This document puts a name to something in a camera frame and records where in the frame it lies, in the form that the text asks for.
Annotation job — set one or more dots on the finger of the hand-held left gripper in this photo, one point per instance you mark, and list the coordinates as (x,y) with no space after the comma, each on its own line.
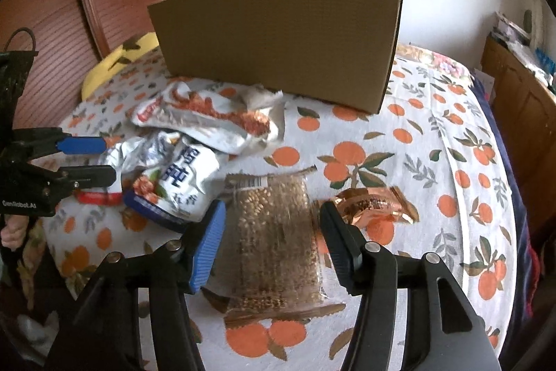
(82,145)
(87,176)

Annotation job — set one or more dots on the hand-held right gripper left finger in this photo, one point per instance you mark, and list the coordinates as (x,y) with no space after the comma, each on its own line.
(207,251)

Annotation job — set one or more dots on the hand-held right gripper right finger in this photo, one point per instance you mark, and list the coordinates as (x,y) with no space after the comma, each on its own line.
(343,251)

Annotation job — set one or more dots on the small red and white packet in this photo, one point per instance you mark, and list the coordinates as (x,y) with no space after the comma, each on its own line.
(100,197)

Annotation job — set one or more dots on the silver snack packet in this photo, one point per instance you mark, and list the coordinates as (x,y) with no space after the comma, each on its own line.
(130,151)

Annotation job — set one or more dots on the clear grain bar packet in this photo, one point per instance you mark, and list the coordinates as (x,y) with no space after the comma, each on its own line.
(273,232)

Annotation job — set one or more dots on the brown cardboard box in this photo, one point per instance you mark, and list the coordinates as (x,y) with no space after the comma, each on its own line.
(282,45)

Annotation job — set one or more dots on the person's left hand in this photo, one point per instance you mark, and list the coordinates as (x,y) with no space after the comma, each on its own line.
(11,232)

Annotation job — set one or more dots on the shiny copper snack packet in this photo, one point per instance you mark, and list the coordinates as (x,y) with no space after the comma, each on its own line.
(373,203)

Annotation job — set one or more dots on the white and blue snack packet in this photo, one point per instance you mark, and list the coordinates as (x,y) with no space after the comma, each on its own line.
(186,175)

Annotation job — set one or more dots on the yellow pillow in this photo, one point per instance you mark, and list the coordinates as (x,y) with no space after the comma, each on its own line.
(104,66)

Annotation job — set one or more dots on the orange fruit print bedspread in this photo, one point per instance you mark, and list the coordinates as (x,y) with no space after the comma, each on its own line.
(391,162)

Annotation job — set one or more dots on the white and red snack packet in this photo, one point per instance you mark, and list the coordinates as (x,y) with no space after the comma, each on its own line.
(204,110)

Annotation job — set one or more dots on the dark blue blanket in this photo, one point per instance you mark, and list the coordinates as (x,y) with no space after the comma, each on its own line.
(517,197)

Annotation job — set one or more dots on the floral cloth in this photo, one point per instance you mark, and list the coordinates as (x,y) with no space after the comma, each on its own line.
(449,64)

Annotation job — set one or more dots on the wooden cabinet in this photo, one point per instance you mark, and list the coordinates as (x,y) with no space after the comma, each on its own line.
(517,101)

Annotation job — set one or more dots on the pile of papers and packets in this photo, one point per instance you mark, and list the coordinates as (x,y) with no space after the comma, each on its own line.
(521,45)

